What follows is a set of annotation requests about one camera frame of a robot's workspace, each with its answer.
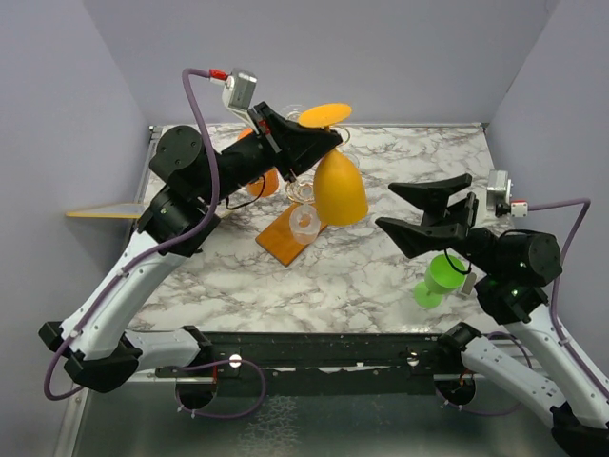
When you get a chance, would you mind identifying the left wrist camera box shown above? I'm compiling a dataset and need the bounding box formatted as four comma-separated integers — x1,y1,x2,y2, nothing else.
208,68,258,128

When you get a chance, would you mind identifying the clear stemmed wine glass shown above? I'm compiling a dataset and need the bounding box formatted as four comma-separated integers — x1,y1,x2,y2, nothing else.
280,104,306,122

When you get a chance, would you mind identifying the black front mounting rail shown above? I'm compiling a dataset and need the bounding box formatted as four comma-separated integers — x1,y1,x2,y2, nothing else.
155,332,465,397

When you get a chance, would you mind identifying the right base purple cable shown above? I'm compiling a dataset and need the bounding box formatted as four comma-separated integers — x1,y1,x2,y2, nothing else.
440,330,533,418

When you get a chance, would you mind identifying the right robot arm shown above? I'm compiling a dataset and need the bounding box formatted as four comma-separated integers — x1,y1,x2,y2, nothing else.
377,171,608,456

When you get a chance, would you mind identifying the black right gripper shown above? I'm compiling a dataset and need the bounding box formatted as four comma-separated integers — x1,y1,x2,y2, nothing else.
376,170,501,273

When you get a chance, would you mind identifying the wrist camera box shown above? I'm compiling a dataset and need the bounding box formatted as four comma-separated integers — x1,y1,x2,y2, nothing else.
208,68,258,128
486,169,529,218

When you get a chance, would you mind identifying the orange plastic goblet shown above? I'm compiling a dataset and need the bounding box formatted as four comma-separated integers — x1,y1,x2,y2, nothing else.
236,128,281,199

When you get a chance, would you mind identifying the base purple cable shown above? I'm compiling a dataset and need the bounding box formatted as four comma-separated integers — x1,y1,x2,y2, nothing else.
174,359,267,421
440,330,533,418

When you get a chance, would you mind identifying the yellow plastic goblet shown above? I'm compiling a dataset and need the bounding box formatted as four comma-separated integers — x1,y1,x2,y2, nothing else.
298,102,368,227

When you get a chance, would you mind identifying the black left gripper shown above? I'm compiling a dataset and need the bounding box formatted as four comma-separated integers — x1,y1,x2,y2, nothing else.
200,100,343,206

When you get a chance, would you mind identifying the small white grey tag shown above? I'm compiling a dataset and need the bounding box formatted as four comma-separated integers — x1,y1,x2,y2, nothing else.
459,272,477,297

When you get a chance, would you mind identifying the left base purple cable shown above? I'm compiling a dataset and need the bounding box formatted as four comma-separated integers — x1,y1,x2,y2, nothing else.
174,359,267,421

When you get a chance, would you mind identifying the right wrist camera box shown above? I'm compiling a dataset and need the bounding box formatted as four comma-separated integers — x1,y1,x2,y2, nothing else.
486,169,529,218

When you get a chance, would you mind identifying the green plastic goblet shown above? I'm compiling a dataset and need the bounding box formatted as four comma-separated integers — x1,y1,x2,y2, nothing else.
413,252,470,309

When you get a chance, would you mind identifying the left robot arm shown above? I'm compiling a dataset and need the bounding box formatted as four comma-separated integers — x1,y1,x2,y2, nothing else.
39,103,342,393

